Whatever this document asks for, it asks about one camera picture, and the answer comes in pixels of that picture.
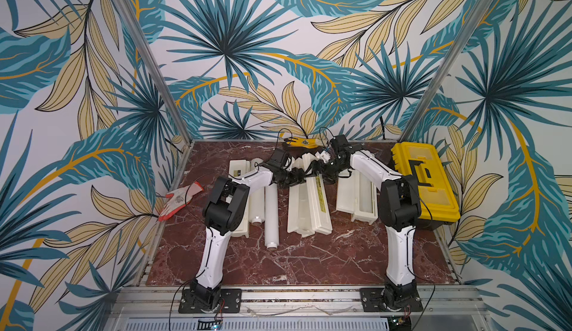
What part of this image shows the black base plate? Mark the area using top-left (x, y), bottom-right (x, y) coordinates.
top-left (359, 286), bottom-right (423, 313)
top-left (178, 289), bottom-right (242, 314)

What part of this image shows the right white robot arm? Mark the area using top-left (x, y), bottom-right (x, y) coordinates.
top-left (323, 135), bottom-right (422, 287)

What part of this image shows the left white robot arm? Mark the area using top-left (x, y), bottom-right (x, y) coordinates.
top-left (192, 149), bottom-right (306, 291)

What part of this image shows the dispenser tray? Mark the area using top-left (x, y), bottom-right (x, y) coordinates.
top-left (287, 178), bottom-right (315, 237)

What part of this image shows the left thick wrap roll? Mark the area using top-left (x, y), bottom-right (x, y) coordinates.
top-left (249, 158), bottom-right (265, 225)

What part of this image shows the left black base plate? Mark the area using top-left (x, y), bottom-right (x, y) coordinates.
top-left (178, 289), bottom-right (242, 314)

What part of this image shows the thin wrap roll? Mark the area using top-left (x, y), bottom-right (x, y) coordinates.
top-left (265, 184), bottom-right (279, 251)

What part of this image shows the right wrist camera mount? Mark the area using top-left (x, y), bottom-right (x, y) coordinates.
top-left (314, 150), bottom-right (332, 163)

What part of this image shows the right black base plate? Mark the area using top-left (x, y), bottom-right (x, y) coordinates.
top-left (359, 286), bottom-right (423, 313)

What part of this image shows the yellow black toolbox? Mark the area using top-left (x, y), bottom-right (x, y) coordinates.
top-left (392, 142), bottom-right (460, 231)

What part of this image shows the white dispenser box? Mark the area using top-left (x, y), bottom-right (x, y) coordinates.
top-left (227, 158), bottom-right (252, 239)
top-left (302, 153), bottom-right (333, 235)

